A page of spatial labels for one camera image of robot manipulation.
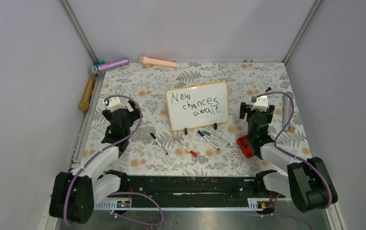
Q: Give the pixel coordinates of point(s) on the pink toy microphone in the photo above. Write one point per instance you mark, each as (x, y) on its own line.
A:
(156, 62)

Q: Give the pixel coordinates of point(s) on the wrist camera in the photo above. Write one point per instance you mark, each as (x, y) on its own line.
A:
(114, 103)
(261, 104)

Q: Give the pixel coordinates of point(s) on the purple glitter toy microphone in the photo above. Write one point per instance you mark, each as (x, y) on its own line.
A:
(105, 66)

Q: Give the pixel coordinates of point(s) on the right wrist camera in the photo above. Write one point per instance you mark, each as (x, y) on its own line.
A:
(261, 104)

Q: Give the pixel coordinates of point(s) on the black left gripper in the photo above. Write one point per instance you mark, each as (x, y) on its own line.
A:
(135, 113)

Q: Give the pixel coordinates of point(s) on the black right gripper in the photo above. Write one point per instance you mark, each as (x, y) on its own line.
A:
(245, 109)

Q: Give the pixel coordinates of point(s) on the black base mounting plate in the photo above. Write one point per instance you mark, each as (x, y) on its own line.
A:
(155, 188)

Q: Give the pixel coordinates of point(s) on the red capped marker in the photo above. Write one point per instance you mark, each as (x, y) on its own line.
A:
(184, 147)

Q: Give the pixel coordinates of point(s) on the green capped marker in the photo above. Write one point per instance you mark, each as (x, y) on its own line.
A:
(215, 137)

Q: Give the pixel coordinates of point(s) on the yellow framed whiteboard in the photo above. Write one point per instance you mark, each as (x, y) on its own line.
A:
(198, 106)

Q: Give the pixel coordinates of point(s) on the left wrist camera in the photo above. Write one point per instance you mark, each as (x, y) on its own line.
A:
(114, 103)

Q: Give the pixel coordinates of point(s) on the floral patterned table mat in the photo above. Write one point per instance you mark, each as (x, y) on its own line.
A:
(147, 84)

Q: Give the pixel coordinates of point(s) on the silver toy microphone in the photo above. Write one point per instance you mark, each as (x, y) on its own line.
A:
(287, 106)

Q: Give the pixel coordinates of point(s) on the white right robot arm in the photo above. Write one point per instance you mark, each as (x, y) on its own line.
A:
(307, 181)

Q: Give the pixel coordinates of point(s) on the red plastic box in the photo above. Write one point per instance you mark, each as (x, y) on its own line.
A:
(245, 147)

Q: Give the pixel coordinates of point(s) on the white slotted cable duct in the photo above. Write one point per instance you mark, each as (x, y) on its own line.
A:
(142, 204)

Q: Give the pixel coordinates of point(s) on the blue capped marker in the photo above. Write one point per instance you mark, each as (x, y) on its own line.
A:
(207, 139)

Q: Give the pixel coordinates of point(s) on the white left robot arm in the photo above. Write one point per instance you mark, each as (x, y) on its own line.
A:
(76, 193)

